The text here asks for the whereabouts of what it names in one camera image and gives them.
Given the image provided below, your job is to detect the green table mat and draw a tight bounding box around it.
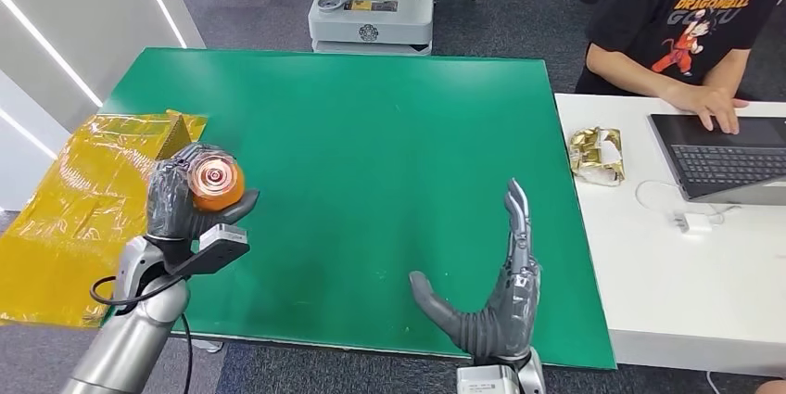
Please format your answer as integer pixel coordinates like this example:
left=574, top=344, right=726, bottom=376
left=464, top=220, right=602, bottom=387
left=97, top=46, right=617, bottom=371

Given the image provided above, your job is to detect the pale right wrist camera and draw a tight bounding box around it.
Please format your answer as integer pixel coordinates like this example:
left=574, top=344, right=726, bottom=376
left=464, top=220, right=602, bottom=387
left=455, top=365, right=523, bottom=394

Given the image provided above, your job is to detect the orange plastic bottle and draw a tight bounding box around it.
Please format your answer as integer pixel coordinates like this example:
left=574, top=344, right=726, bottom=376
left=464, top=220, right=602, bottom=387
left=186, top=153, right=247, bottom=214

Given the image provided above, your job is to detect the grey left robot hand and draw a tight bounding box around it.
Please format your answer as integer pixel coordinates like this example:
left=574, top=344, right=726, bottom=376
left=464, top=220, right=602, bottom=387
left=146, top=142, right=260, bottom=242

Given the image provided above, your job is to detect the grey laptop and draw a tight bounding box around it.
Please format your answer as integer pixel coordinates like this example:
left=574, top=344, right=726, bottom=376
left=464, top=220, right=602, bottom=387
left=647, top=113, right=786, bottom=207

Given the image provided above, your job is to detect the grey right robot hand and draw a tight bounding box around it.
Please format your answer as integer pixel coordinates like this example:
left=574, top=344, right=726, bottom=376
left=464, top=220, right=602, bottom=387
left=409, top=179, right=543, bottom=362

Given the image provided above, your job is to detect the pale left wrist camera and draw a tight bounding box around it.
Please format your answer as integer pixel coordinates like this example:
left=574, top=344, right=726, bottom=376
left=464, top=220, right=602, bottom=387
left=165, top=223, right=252, bottom=279

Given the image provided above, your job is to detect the person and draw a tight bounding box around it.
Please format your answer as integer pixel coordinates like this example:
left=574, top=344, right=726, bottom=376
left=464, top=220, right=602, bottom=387
left=574, top=0, right=786, bottom=135

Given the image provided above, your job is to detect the white power adapter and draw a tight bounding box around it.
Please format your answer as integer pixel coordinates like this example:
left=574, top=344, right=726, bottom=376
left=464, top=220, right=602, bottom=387
left=672, top=211, right=714, bottom=235

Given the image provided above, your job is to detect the person's right hand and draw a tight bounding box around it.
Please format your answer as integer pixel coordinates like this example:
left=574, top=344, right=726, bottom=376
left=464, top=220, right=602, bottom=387
left=679, top=86, right=751, bottom=135

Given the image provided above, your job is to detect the white thin cable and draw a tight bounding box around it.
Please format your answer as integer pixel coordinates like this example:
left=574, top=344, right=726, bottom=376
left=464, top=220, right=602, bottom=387
left=634, top=179, right=743, bottom=226

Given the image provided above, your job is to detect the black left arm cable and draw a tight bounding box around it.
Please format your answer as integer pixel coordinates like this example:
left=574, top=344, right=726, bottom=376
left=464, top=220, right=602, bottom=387
left=90, top=274, right=195, bottom=394

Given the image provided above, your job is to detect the crumpled gold foil wrapper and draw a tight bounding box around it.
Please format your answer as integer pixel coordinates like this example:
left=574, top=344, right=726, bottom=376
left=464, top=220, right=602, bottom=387
left=567, top=127, right=627, bottom=188

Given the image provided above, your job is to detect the white desk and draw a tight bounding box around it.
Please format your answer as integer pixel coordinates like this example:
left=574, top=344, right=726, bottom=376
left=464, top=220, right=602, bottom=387
left=554, top=94, right=786, bottom=380

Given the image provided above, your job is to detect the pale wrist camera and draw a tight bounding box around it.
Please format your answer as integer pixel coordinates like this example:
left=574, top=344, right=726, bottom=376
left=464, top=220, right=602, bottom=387
left=455, top=365, right=523, bottom=394
left=165, top=223, right=252, bottom=279

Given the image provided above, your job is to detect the cardboard box in yellow film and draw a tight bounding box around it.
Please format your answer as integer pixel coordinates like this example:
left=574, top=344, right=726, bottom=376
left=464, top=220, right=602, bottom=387
left=0, top=109, right=209, bottom=328

